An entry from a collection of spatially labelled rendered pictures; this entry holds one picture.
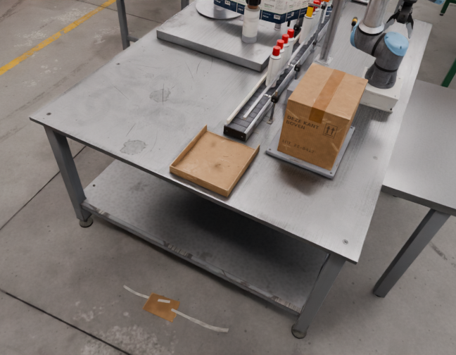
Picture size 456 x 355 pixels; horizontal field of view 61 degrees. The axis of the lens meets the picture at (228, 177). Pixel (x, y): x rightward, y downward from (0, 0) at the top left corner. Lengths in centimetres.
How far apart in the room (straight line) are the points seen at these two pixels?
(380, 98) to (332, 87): 50
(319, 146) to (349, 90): 25
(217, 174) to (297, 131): 36
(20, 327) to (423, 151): 210
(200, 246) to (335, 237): 85
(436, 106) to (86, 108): 174
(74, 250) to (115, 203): 36
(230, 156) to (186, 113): 35
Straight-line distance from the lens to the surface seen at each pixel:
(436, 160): 194
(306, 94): 155
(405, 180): 177
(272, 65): 191
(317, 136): 155
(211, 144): 169
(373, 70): 209
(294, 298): 199
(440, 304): 255
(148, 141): 171
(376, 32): 203
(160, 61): 222
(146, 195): 230
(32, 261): 246
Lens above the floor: 198
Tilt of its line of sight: 47 degrees down
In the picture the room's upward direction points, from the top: 6 degrees clockwise
